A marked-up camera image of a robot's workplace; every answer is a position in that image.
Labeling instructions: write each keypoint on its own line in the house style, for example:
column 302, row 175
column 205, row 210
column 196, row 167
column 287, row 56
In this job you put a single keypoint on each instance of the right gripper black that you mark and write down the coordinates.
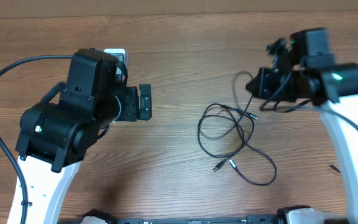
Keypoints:
column 261, row 83

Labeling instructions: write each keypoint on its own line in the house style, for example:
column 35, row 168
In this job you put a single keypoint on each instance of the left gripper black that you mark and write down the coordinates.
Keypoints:
column 131, row 112

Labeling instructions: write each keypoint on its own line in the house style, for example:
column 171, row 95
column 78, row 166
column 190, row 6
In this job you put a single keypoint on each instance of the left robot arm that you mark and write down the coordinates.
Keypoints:
column 56, row 132

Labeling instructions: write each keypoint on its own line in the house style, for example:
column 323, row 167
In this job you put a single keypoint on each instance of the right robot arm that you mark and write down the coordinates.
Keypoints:
column 335, row 99

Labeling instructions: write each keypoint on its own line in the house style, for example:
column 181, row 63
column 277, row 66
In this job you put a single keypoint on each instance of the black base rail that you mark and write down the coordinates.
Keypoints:
column 96, row 216

